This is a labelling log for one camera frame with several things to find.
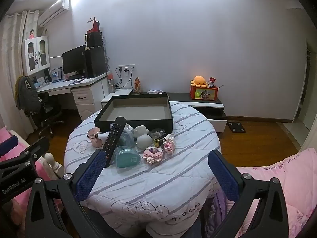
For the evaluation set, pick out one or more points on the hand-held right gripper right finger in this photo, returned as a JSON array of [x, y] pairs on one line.
[[223, 176]]

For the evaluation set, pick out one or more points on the red toy box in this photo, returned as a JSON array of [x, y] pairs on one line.
[[203, 93]]

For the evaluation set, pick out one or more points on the black office chair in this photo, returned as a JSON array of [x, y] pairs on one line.
[[50, 114]]

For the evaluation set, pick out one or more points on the white rabbit lamp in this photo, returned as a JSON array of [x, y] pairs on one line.
[[143, 141]]

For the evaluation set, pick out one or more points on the clear plastic bag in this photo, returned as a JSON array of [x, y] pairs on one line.
[[157, 132]]

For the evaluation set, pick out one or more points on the white plastic holder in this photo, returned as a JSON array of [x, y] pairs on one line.
[[104, 135]]

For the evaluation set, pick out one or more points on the red white small box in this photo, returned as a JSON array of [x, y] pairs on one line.
[[212, 81]]

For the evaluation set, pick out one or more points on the white cloth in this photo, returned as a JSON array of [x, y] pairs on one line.
[[155, 91]]

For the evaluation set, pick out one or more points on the clear plastic package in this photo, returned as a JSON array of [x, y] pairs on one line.
[[128, 133]]

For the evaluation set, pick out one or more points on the rose gold perfume bottle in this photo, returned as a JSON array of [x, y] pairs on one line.
[[95, 138]]

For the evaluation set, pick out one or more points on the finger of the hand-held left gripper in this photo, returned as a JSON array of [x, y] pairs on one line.
[[8, 144], [34, 148]]

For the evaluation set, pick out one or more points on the black white low cabinet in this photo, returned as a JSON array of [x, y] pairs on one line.
[[210, 105]]

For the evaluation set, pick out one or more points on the white air conditioner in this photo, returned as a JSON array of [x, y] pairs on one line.
[[53, 12]]

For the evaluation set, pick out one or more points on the white desk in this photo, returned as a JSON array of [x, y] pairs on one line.
[[86, 96]]

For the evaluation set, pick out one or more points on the small pink doll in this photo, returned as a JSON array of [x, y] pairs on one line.
[[31, 34]]

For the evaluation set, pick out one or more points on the black keyboard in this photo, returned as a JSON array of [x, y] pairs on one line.
[[74, 77]]

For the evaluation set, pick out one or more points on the black cardboard box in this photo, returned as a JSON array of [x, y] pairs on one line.
[[148, 126]]

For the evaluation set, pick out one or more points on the pink bed sheet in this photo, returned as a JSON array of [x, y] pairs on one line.
[[7, 132]]

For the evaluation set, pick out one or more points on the cream curtain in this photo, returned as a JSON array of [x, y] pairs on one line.
[[10, 54]]

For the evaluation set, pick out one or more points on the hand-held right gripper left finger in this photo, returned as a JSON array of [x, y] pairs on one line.
[[91, 176]]

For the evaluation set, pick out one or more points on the white glass-door cabinet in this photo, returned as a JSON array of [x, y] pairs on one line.
[[34, 54]]

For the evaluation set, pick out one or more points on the black remote control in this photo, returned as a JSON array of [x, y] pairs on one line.
[[114, 138]]

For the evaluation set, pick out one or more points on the red cardboard box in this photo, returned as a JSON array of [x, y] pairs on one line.
[[94, 26]]

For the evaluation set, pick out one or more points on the black computer monitor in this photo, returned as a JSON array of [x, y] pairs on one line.
[[73, 60]]

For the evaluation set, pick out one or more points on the cream bedpost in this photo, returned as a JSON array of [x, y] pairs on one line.
[[53, 164]]

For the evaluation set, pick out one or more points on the gold blue small box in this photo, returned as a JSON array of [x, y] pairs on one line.
[[159, 142]]

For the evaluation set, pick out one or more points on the pink quilt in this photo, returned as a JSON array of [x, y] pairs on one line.
[[292, 178]]

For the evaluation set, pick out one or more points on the black bathroom scale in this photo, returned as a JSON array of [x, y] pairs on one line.
[[236, 127]]

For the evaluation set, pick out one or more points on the brown snack bag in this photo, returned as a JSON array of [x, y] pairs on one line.
[[138, 85]]

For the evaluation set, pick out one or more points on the black computer tower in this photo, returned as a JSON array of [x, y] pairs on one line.
[[95, 62]]

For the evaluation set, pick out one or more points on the orange octopus plush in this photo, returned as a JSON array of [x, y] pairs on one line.
[[199, 80]]

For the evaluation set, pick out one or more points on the teal heart-shaped box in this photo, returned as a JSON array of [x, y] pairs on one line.
[[127, 157]]

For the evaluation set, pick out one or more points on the white door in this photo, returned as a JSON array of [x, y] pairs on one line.
[[305, 91]]

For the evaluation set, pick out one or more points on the white striped quilt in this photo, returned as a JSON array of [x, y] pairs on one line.
[[158, 186]]

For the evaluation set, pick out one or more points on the white wall power outlet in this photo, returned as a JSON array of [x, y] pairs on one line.
[[127, 68]]

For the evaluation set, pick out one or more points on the grey bottle red cap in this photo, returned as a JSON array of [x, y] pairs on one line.
[[112, 84]]

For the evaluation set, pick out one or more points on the black speaker box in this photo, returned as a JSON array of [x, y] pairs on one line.
[[94, 39]]

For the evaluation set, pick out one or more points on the pink white block toy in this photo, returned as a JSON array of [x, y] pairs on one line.
[[169, 143]]

